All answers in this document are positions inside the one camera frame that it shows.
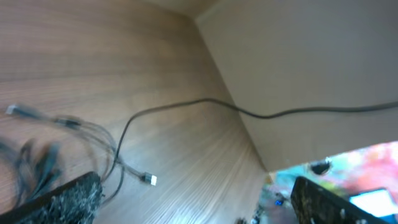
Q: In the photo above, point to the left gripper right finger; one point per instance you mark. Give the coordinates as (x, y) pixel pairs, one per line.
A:
(313, 203)

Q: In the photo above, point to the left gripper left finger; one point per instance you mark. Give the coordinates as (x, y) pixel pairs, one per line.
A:
(74, 202)

